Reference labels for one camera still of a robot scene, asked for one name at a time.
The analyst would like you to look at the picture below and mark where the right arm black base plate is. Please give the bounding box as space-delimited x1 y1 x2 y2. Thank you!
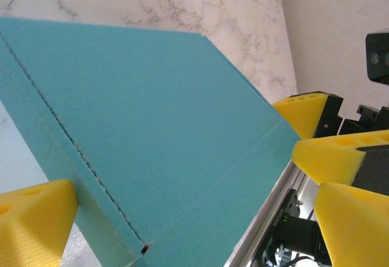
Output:
261 187 303 267

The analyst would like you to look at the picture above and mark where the aluminium rail beam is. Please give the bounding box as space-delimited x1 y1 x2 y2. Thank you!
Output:
224 160 320 267

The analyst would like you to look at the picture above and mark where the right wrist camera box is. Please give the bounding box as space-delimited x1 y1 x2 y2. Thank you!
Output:
365 30 389 85

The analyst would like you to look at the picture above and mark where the teal and white paper box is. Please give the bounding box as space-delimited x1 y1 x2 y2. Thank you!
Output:
0 16 301 267

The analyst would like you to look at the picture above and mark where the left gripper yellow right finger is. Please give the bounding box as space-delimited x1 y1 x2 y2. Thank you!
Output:
314 182 389 267

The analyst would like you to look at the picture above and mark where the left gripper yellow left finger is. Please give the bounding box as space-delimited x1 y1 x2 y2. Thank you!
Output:
0 179 80 267

